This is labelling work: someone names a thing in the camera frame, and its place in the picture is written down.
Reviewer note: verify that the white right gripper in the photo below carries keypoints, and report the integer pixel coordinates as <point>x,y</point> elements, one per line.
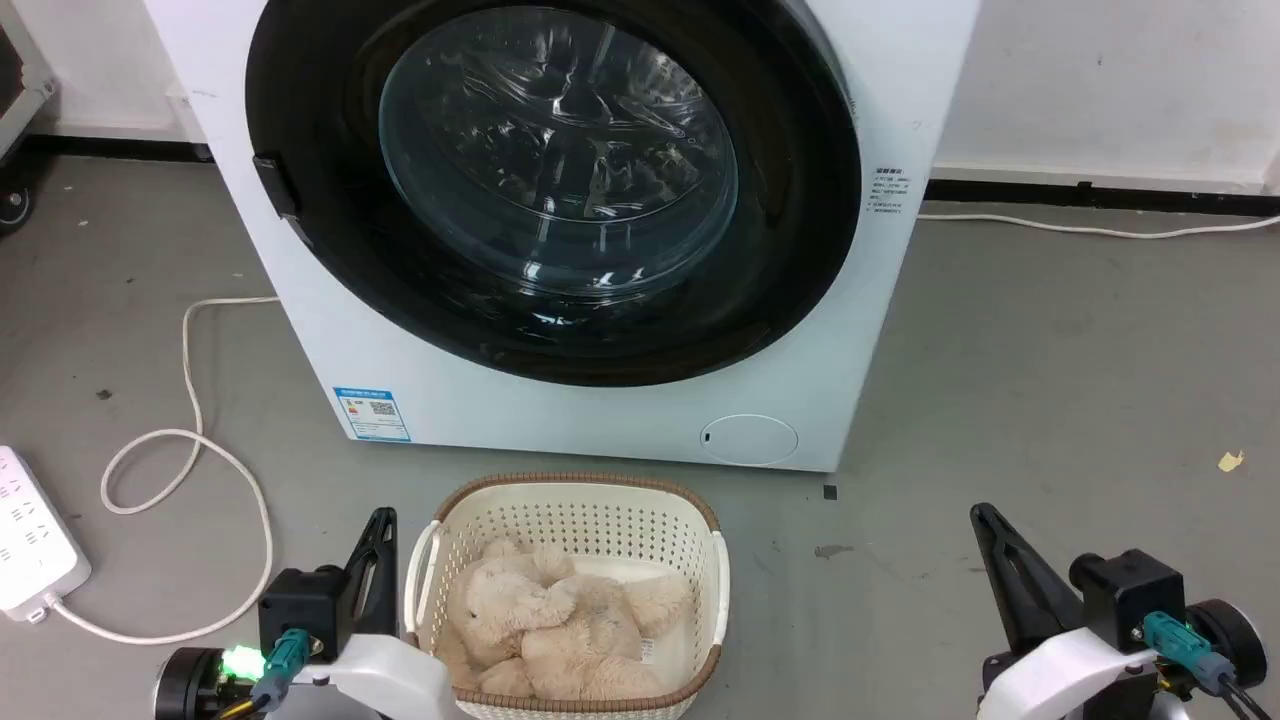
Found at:
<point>1075,675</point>

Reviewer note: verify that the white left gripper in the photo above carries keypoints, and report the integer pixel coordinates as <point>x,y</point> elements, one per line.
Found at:
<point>385,675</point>

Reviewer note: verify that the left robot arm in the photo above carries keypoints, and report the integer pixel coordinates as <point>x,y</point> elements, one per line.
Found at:
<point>190,685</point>

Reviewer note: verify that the white washing machine body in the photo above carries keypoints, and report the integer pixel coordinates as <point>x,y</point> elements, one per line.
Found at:
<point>600,425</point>

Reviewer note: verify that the black round glass washer door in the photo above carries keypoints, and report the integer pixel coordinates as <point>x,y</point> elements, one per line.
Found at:
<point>330,260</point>

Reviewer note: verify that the blue energy label sticker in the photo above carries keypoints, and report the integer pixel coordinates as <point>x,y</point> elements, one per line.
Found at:
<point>372,414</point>

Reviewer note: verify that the beige plush teddy bear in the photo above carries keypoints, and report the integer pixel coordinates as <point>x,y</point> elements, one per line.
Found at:
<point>545,625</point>

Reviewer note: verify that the white perforated laundry basket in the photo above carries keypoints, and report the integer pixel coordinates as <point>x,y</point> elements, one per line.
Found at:
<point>570,510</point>

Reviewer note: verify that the yellow paper scrap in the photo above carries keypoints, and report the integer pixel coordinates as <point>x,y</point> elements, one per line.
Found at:
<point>1230,461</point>

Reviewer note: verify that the round white filter cover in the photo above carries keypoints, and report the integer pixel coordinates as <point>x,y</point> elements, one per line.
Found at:
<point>750,440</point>

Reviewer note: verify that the white power strip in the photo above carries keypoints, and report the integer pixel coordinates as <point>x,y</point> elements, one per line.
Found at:
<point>30,545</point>

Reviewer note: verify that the small text sticker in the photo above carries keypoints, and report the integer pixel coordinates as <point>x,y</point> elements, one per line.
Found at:
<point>888,190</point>

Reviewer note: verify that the black caster wheel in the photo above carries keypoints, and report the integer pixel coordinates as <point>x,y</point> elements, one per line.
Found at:
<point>12,205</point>

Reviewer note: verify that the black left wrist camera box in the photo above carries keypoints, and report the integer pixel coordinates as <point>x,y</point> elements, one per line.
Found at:
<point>300,610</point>

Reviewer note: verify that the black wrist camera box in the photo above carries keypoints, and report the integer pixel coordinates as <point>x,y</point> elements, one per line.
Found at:
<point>300,610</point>
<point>1125,595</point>

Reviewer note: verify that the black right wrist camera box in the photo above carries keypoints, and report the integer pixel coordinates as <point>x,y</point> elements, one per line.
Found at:
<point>1125,595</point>

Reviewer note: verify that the grey metal frame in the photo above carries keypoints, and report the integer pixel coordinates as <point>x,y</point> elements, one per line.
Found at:
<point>25,95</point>

